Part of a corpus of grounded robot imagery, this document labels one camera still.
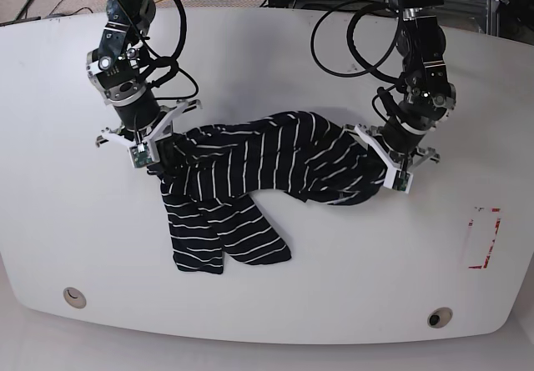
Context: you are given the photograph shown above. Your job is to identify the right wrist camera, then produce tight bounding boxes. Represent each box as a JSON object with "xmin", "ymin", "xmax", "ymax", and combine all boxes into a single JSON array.
[{"xmin": 128, "ymin": 143, "xmax": 153, "ymax": 168}]

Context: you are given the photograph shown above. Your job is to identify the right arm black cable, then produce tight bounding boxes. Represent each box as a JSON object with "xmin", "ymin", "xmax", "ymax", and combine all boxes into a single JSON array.
[{"xmin": 141, "ymin": 0, "xmax": 199, "ymax": 101}]

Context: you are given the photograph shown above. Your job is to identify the red tape rectangle marking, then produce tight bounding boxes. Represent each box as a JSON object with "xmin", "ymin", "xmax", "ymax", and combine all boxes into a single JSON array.
[{"xmin": 462, "ymin": 207, "xmax": 502, "ymax": 269}]

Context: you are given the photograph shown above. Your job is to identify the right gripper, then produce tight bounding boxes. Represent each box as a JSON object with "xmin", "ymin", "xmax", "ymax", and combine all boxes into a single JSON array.
[{"xmin": 95, "ymin": 93, "xmax": 202, "ymax": 167}]

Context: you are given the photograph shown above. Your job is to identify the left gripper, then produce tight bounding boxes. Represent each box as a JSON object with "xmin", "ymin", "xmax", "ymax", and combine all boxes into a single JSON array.
[{"xmin": 344, "ymin": 122, "xmax": 439, "ymax": 190}]

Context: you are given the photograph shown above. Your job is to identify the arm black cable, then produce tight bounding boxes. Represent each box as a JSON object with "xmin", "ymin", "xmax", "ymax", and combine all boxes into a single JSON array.
[
  {"xmin": 310, "ymin": 0, "xmax": 408, "ymax": 97},
  {"xmin": 141, "ymin": 0, "xmax": 199, "ymax": 101}
]

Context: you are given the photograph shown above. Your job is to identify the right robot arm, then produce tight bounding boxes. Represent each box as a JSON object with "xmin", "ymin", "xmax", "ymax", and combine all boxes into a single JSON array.
[{"xmin": 86, "ymin": 0, "xmax": 201, "ymax": 168}]

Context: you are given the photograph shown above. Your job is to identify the right table grommet hole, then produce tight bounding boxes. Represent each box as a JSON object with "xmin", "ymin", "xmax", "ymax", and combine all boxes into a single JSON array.
[{"xmin": 427, "ymin": 308, "xmax": 453, "ymax": 328}]

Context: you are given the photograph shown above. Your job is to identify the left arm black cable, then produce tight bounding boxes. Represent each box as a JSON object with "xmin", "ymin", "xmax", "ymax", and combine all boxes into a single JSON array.
[{"xmin": 310, "ymin": 0, "xmax": 408, "ymax": 97}]

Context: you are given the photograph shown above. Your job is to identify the left table grommet hole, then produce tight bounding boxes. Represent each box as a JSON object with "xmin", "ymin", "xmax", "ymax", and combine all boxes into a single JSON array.
[{"xmin": 63, "ymin": 287, "xmax": 87, "ymax": 309}]

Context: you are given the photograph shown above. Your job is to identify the navy white striped t-shirt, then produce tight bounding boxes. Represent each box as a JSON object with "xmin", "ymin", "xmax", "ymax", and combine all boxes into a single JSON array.
[{"xmin": 149, "ymin": 111, "xmax": 385, "ymax": 274}]

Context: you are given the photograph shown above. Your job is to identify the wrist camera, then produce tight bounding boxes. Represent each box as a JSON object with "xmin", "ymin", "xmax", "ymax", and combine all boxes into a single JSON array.
[
  {"xmin": 392, "ymin": 170, "xmax": 413, "ymax": 193},
  {"xmin": 128, "ymin": 143, "xmax": 153, "ymax": 168}
]

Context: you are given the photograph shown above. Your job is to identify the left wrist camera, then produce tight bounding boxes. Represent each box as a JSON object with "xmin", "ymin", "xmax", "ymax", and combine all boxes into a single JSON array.
[{"xmin": 392, "ymin": 170, "xmax": 413, "ymax": 193}]

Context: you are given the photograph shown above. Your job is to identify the table grommet hole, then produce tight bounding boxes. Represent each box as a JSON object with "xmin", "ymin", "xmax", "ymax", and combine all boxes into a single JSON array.
[
  {"xmin": 427, "ymin": 308, "xmax": 453, "ymax": 328},
  {"xmin": 63, "ymin": 287, "xmax": 87, "ymax": 309}
]

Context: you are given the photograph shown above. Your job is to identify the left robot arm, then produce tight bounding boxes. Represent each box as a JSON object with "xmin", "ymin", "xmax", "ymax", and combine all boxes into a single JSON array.
[{"xmin": 346, "ymin": 0, "xmax": 456, "ymax": 193}]

